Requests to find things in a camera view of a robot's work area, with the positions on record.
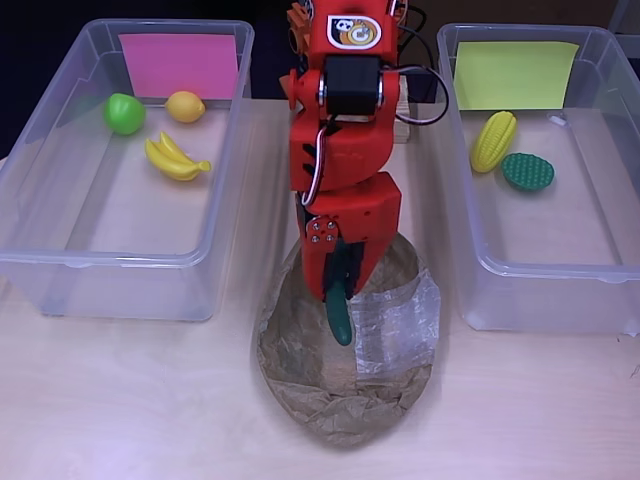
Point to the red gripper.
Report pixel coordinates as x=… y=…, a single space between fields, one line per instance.
x=361 y=212

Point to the yellow toy corn cob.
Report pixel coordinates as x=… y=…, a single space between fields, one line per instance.
x=492 y=142

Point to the yellow toy lemon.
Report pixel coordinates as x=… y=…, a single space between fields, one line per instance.
x=184 y=106

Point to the dark green toy cucumber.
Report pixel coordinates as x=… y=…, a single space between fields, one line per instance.
x=340 y=320

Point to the yellow paper note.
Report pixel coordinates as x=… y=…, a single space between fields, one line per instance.
x=515 y=75

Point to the crumpled brown paper bag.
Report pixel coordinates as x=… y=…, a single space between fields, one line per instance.
x=340 y=420

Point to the green toy apple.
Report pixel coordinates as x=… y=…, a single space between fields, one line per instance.
x=124 y=114

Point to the bumpy green toy vegetable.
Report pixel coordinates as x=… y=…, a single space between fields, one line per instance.
x=527 y=172

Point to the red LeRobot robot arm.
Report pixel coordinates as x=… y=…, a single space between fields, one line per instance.
x=345 y=160

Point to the pink paper note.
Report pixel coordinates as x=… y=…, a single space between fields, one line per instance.
x=180 y=67

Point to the yellow toy banana bunch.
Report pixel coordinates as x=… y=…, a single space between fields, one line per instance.
x=172 y=162

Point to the clear plastic bin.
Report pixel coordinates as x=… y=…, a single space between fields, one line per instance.
x=550 y=215
x=150 y=220

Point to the plastic table clamp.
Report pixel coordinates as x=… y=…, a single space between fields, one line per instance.
x=297 y=35

